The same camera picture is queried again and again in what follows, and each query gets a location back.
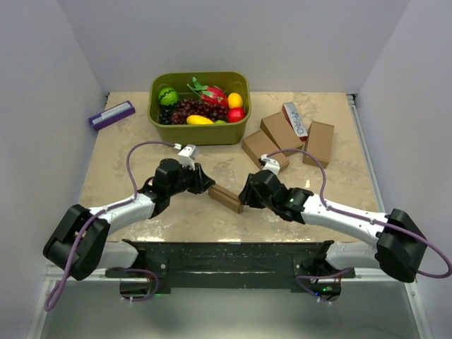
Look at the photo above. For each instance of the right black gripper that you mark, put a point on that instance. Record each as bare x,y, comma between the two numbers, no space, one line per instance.
246,196

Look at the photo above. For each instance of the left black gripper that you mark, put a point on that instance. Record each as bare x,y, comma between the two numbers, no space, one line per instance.
201,182

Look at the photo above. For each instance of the brown paper box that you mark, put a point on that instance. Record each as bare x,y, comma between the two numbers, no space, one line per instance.
226,198

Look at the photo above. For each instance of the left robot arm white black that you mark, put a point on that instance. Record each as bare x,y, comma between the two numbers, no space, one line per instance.
79,240

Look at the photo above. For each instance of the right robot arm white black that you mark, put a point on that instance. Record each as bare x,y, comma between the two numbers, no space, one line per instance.
392,243

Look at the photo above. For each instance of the front folded brown box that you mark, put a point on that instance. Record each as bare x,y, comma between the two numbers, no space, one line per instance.
256,145

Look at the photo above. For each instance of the folded brown box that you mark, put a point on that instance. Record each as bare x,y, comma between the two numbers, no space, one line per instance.
320,142
278,129
256,145

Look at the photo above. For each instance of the middle folded brown box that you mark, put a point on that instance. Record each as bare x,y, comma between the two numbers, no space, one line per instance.
278,129

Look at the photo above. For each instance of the right folded brown box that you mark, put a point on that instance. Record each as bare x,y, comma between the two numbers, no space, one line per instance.
320,142

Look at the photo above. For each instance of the red white toothpaste box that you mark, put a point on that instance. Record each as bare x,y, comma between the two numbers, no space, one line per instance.
292,116

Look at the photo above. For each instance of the purple flat box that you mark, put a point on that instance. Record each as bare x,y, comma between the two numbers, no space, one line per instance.
111,115

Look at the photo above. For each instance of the olive green plastic basket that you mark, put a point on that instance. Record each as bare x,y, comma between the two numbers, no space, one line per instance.
217,134

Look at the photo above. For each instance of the yellow toy mango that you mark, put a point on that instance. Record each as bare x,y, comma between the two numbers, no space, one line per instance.
198,120

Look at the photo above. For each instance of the red toy apple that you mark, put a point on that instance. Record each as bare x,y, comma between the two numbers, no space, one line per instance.
235,114

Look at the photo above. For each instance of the red toy grapes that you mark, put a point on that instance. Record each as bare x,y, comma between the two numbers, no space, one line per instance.
186,108

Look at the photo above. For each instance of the dark blue toy grapes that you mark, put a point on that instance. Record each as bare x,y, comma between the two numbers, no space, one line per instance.
165,115

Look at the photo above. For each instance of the yellow orange toy lemon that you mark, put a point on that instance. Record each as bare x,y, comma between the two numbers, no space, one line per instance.
235,100

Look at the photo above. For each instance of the pink toy dragon fruit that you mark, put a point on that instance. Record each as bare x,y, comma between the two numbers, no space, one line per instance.
209,94

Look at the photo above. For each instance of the green toy watermelon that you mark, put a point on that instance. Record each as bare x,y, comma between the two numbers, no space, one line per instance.
168,96

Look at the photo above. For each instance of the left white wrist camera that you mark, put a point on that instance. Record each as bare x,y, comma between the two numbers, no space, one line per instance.
187,156

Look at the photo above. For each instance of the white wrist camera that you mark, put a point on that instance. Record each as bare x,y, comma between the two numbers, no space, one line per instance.
187,156
269,164

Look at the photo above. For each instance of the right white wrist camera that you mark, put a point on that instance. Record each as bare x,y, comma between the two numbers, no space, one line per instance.
269,164

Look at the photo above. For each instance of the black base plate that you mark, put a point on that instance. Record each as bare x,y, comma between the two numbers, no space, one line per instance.
297,267

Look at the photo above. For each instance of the aluminium frame rail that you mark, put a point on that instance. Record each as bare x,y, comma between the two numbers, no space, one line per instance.
52,276

